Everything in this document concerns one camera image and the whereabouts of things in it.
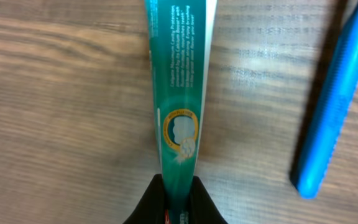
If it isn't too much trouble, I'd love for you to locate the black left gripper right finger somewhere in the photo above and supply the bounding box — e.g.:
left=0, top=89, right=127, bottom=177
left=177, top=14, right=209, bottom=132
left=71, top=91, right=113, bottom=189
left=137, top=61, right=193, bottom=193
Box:
left=188, top=176, right=227, bottom=224

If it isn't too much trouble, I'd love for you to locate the green toothpaste tube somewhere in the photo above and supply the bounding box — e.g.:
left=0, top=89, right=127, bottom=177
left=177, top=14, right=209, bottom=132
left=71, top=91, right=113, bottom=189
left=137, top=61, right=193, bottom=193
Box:
left=145, top=0, right=218, bottom=223

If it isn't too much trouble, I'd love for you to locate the blue disposable razor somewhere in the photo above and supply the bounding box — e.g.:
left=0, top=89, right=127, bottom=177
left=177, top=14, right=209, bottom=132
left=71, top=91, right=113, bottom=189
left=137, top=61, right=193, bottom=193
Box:
left=291, top=3, right=358, bottom=199

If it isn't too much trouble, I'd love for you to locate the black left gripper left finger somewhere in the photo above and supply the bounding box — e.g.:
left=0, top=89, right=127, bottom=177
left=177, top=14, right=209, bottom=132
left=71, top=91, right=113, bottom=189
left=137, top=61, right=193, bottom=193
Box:
left=124, top=174, right=165, bottom=224

